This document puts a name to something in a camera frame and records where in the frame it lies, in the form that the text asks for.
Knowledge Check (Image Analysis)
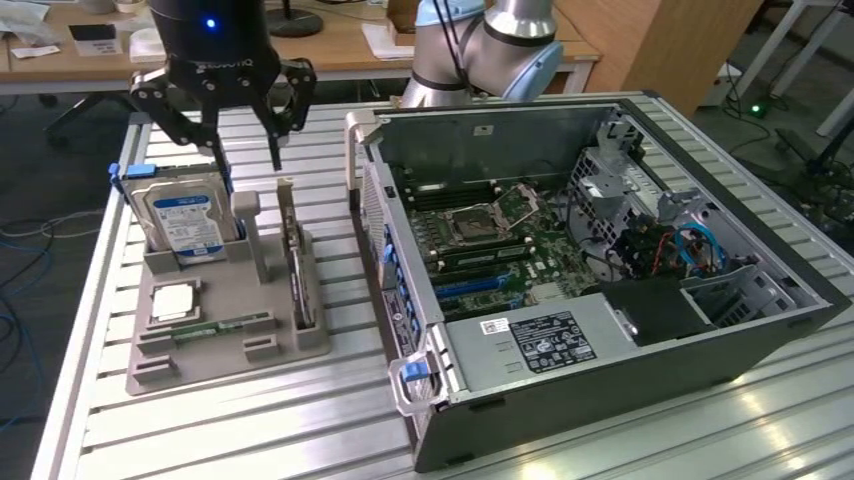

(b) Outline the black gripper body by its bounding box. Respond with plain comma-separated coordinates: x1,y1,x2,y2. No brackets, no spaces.
146,0,281,109

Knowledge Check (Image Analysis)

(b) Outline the black GPU graphics card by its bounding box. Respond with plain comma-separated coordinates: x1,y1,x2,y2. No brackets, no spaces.
275,177,320,332

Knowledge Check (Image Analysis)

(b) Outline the wooden desk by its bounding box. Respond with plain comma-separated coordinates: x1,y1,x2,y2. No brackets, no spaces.
0,0,601,109

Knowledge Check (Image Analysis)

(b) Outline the black round lamp base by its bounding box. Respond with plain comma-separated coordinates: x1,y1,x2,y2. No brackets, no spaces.
265,0,325,39

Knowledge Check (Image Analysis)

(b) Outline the white box with black lid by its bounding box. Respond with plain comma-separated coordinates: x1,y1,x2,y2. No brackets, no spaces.
68,23,122,57

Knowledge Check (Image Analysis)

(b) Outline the stack of white papers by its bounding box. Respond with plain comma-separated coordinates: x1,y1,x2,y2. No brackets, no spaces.
361,22,419,61

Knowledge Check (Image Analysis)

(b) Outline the black chair base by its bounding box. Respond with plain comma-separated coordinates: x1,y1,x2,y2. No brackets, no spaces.
38,92,145,149

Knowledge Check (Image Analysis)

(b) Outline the brown cardboard box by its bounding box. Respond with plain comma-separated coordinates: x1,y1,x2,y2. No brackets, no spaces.
385,0,421,36

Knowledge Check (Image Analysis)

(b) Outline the hard disk with blue carrier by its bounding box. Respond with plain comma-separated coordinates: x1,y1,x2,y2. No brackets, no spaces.
105,159,241,265

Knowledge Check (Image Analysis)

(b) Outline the clear plastic bag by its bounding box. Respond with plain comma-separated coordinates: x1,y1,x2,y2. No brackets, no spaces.
0,0,65,46

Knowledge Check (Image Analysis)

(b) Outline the CPU socket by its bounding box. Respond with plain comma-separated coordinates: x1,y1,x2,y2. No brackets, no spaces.
444,204,509,247

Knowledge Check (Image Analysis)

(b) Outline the open metal socket cover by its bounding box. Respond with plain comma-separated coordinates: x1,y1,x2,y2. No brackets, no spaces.
489,182,543,231

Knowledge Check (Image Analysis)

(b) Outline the silver CPU chip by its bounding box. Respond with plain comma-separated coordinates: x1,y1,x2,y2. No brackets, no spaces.
149,287,201,322

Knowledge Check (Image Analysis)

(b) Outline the installed RAM stick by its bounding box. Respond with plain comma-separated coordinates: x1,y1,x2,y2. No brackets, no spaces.
437,245,537,274

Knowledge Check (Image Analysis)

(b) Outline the green RAM stick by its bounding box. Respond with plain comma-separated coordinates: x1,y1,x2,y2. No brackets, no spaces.
169,312,272,344

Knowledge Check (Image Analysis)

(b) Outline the metal drive cage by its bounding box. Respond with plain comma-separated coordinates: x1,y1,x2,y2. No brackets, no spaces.
571,117,675,241

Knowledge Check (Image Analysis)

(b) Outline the green motherboard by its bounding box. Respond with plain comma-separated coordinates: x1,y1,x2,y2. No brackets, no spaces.
399,179,601,321

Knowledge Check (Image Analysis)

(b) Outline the grey parts rack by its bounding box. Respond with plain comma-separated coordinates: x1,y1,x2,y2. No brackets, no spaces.
124,189,335,397

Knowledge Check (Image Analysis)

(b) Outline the wooden cabinet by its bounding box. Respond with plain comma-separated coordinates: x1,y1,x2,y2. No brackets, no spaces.
556,0,766,116

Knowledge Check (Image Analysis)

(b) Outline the grey power supply unit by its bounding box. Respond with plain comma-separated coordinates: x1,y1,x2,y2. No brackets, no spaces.
443,292,641,394

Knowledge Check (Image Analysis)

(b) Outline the open black PC case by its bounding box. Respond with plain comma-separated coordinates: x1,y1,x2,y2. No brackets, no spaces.
343,97,854,474

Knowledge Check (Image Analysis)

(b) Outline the metal disk bay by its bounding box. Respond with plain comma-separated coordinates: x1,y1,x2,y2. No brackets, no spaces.
679,263,802,331

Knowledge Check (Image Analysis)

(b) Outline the black floor stand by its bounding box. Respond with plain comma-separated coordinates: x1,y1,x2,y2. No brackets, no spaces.
772,97,854,221

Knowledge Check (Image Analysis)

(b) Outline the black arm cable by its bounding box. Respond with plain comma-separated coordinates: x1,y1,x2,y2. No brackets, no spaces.
431,0,472,89

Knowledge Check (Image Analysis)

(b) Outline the white floor cable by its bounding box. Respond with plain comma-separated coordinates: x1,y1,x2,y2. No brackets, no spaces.
0,209,101,239

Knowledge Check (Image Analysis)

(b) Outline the black wire bundle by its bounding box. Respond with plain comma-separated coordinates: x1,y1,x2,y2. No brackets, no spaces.
609,224,675,281

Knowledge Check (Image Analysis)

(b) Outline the blue disk wire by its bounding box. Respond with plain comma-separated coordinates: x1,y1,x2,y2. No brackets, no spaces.
672,223,728,277

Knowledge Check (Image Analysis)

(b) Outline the blue floor cable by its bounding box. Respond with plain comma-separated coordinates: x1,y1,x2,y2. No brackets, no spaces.
0,234,52,432

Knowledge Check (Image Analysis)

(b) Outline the white desk frame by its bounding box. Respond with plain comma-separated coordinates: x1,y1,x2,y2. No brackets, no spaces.
730,0,854,136

